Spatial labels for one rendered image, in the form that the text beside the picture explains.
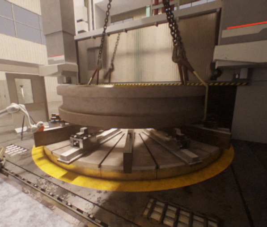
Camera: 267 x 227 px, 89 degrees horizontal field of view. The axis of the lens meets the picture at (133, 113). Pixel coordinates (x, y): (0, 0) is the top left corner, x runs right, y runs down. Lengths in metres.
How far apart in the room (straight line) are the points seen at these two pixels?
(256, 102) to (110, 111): 4.49
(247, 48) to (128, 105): 2.58
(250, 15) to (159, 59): 2.83
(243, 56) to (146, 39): 3.63
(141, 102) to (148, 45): 3.47
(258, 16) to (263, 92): 2.32
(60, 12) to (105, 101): 4.71
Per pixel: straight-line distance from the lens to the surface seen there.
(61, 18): 6.96
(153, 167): 2.75
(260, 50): 3.72
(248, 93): 5.65
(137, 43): 6.27
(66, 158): 3.00
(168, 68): 5.64
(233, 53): 3.64
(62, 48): 6.73
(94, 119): 3.14
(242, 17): 4.28
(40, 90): 7.34
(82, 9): 8.46
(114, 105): 3.03
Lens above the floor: 1.74
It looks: 11 degrees down
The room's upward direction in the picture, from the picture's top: straight up
